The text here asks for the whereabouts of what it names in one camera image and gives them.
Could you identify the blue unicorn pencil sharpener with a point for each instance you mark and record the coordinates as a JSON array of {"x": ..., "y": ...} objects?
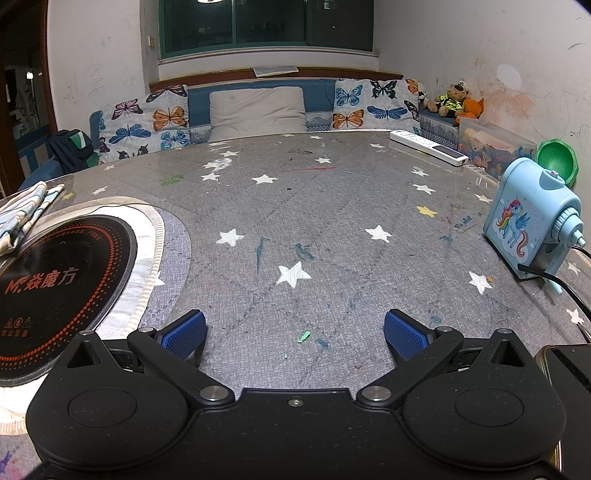
[{"x": 531, "y": 217}]

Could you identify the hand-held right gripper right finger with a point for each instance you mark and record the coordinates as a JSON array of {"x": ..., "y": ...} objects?
[{"x": 406, "y": 334}]

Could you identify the grey pillow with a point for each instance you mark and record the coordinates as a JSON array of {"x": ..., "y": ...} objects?
[{"x": 256, "y": 113}]

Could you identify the orange plush toy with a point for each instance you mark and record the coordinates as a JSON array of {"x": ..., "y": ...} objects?
[{"x": 473, "y": 108}]

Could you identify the white round braided mat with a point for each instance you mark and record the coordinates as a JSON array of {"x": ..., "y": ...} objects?
[{"x": 150, "y": 258}]

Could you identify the clear plastic toy box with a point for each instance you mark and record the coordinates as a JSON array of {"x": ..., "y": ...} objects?
[{"x": 489, "y": 143}]

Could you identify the green plastic bowl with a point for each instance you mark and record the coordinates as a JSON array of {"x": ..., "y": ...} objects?
[{"x": 556, "y": 159}]

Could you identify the teddy bear in uniform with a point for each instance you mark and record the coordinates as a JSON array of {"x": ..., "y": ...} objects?
[{"x": 450, "y": 100}]

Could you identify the green framed window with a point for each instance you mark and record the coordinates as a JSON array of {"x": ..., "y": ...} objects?
[{"x": 265, "y": 25}]

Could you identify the dark backpack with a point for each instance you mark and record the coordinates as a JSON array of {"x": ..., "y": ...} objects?
[{"x": 74, "y": 150}]

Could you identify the striped cloth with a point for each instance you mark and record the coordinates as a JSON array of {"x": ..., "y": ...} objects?
[{"x": 21, "y": 212}]

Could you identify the smartphone with gold case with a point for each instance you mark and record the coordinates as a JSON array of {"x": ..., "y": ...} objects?
[{"x": 565, "y": 383}]

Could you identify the grey star print tablecloth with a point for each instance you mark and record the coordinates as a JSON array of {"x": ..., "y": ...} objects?
[{"x": 323, "y": 240}]

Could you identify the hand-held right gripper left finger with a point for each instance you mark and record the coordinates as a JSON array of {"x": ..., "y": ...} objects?
[{"x": 184, "y": 333}]

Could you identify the black round induction cooktop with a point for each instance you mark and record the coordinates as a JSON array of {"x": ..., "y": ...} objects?
[{"x": 55, "y": 295}]

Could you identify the white remote control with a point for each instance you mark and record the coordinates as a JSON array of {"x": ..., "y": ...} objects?
[{"x": 429, "y": 146}]

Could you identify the grey book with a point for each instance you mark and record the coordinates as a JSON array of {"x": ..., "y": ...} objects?
[{"x": 276, "y": 70}]

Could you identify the butterfly print cushion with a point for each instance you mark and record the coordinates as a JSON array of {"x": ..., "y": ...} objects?
[
  {"x": 147, "y": 122},
  {"x": 374, "y": 105}
]

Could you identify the blue sofa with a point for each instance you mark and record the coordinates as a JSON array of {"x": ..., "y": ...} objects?
[{"x": 258, "y": 108}]

